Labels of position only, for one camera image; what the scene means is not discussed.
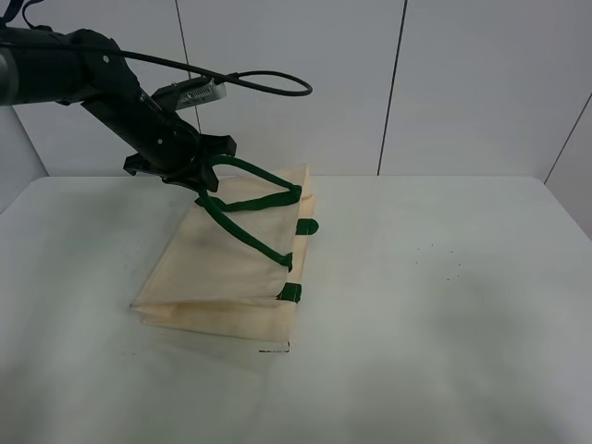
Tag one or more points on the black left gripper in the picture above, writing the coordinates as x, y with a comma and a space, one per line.
179, 152

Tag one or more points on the white linen bag green handles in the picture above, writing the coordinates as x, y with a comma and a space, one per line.
210, 282

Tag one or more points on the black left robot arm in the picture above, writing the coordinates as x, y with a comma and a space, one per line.
84, 67

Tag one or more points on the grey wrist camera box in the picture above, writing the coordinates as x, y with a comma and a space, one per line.
189, 93

